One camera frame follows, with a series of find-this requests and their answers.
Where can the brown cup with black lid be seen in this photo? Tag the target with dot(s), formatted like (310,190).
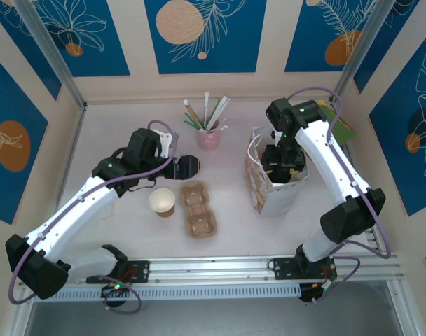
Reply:
(283,178)

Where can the black plastic cup lid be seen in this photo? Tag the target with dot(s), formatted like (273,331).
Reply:
(199,164)

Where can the white paper bag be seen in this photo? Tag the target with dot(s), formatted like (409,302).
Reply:
(279,203)

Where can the brown paper cup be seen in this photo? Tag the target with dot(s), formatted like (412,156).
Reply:
(161,202)

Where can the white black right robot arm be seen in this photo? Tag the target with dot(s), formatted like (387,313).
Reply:
(325,157)

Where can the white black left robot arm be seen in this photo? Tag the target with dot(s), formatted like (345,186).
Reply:
(73,213)

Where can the pink straw holder cup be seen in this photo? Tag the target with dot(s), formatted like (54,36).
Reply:
(209,141)

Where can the cardboard cup carrier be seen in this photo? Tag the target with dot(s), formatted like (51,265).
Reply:
(199,217)

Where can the kraft brown straw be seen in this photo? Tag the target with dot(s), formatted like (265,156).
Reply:
(192,113)

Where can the short white straw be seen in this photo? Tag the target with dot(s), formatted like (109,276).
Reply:
(223,126)

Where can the white paper-wrapped straw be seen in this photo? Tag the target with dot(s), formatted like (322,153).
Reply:
(206,108)
(223,105)

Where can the green striped wrapped straw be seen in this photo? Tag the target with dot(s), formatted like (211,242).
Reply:
(216,106)

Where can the red paper napkin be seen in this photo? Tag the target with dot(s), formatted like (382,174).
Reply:
(352,128)

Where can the black base electronics module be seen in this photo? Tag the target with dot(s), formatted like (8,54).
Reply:
(314,292)
(115,292)

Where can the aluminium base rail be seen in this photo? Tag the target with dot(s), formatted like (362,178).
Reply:
(213,267)

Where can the aluminium corner post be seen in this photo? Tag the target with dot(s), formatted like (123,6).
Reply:
(52,52)
(360,45)

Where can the aluminium front frame bar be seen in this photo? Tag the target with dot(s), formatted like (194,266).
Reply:
(20,322)
(405,311)

